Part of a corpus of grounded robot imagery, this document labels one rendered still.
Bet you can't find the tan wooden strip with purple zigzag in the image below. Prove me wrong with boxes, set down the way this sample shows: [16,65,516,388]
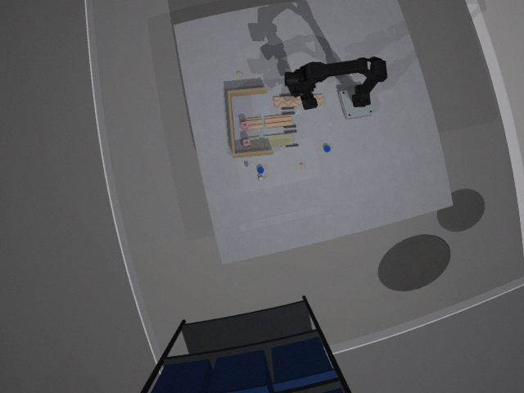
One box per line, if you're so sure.
[273,94,323,107]

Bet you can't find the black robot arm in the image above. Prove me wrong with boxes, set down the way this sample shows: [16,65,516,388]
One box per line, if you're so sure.
[284,56,387,107]

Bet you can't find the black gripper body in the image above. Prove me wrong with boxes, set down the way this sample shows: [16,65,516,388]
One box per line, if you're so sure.
[294,69,318,110]

